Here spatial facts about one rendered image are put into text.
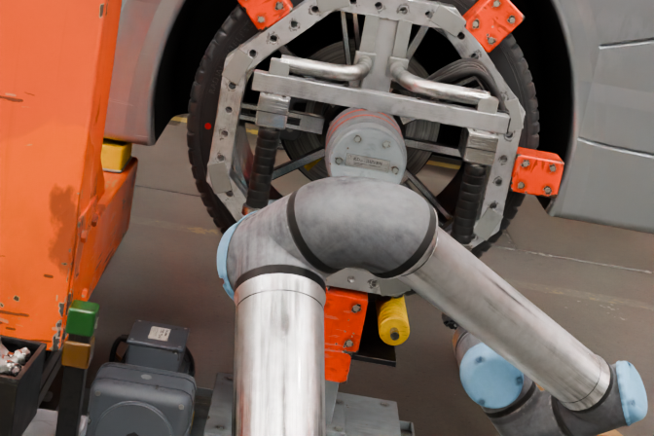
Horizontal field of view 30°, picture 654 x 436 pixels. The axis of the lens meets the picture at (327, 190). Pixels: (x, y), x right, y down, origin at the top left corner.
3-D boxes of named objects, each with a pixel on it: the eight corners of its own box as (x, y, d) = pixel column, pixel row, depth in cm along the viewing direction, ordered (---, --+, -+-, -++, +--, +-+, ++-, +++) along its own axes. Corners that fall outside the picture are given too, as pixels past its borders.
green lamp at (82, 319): (97, 328, 176) (100, 303, 175) (91, 339, 172) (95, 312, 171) (69, 323, 176) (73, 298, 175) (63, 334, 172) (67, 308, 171)
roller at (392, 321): (398, 299, 255) (403, 273, 253) (407, 353, 226) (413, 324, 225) (371, 295, 255) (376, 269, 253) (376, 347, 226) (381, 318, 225)
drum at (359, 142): (393, 182, 227) (408, 108, 223) (400, 212, 206) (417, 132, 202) (318, 168, 226) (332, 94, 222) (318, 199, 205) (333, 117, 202)
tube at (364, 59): (371, 75, 215) (382, 16, 213) (376, 94, 197) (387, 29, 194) (272, 57, 215) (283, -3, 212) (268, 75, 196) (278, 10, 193)
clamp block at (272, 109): (287, 120, 204) (292, 89, 202) (285, 130, 195) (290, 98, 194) (257, 114, 204) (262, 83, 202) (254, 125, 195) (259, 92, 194)
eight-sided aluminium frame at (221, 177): (477, 301, 232) (540, 18, 219) (482, 313, 226) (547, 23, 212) (195, 253, 230) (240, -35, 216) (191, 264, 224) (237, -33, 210)
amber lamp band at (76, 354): (92, 360, 177) (96, 335, 176) (88, 371, 173) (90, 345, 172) (65, 355, 177) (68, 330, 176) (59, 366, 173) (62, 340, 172)
